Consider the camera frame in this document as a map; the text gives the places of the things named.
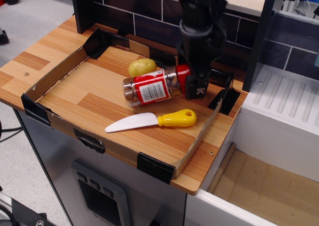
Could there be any yellow toy potato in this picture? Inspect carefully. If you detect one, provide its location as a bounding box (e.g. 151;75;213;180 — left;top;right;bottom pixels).
128;58;157;77

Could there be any red-lidded spice bottle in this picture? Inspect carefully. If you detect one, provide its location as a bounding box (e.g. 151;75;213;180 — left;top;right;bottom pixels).
123;64;191;107

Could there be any dark left shelf post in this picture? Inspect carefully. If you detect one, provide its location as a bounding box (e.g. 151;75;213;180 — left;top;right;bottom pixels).
72;0;102;33

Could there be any yellow-handled white toy knife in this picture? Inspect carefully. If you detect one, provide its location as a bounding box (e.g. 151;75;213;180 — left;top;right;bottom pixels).
105;109;197;133

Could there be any grey toy oven cabinet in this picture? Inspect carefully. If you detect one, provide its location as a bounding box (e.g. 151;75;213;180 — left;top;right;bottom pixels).
16;112;186;226

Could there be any dark grey shelf post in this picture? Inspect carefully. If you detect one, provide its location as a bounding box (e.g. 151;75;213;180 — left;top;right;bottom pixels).
242;0;281;92

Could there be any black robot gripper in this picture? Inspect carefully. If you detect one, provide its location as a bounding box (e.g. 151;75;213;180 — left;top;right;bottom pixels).
177;28;226;99

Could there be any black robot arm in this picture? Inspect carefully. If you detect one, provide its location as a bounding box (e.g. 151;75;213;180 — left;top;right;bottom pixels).
177;0;227;99

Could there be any white toy sink unit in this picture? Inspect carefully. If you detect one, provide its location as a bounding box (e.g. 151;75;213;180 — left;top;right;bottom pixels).
184;66;319;226

